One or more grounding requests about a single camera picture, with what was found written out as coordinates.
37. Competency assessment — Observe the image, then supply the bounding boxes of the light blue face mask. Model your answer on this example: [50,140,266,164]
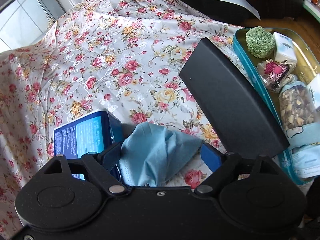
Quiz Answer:
[119,122,202,187]

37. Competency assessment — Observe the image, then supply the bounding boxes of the blue tissue box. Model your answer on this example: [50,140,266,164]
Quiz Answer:
[53,110,124,181]

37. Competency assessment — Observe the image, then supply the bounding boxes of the bag of mixed nuts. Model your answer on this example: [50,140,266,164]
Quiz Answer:
[278,81,320,179]

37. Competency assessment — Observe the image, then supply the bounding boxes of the pink spotted small pouch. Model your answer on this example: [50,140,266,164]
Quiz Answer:
[255,59,296,93]

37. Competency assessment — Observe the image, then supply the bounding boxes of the floral tablecloth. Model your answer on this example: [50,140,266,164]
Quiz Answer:
[1,0,242,239]

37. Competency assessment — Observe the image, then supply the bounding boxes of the green yarn ball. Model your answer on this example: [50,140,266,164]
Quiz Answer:
[246,26,276,59]

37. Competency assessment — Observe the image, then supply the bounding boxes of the glass coffee table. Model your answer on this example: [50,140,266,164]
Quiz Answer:
[303,0,320,22]

